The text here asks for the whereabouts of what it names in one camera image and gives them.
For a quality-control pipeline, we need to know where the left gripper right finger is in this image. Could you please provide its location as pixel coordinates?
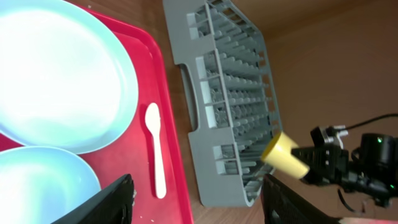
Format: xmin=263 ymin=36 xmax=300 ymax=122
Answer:
xmin=262 ymin=174 xmax=340 ymax=224

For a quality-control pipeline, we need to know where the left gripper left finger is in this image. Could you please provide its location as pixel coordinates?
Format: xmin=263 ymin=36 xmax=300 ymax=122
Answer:
xmin=53 ymin=174 xmax=134 ymax=224

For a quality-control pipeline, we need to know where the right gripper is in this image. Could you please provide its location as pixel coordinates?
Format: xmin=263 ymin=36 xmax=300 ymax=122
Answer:
xmin=291 ymin=144 xmax=358 ymax=187

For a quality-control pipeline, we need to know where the yellow plastic cup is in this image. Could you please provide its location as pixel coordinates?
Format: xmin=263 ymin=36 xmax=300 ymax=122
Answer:
xmin=261 ymin=132 xmax=310 ymax=179

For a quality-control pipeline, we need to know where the light blue rice bowl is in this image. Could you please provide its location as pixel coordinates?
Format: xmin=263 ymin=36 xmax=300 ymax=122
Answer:
xmin=1 ymin=146 xmax=101 ymax=223

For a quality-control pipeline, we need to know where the white plastic spoon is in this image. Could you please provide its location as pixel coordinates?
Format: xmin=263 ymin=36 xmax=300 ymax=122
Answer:
xmin=145 ymin=103 xmax=167 ymax=199

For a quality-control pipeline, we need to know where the light blue plate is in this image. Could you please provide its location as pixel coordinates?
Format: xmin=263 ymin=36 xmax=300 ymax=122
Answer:
xmin=1 ymin=1 xmax=139 ymax=154

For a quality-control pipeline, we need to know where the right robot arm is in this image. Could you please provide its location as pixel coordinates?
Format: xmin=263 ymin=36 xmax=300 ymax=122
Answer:
xmin=291 ymin=133 xmax=397 ymax=207

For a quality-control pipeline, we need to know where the grey dishwasher rack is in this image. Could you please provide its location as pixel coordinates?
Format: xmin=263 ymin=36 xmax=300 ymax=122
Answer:
xmin=163 ymin=0 xmax=282 ymax=207

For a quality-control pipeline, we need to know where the red serving tray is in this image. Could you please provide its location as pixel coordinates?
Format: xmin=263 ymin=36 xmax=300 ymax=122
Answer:
xmin=1 ymin=8 xmax=193 ymax=223

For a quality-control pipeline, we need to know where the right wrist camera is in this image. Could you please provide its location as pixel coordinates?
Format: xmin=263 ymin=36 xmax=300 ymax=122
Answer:
xmin=310 ymin=125 xmax=348 ymax=149

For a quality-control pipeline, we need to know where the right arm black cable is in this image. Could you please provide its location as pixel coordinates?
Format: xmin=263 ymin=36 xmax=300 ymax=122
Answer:
xmin=337 ymin=113 xmax=398 ymax=215

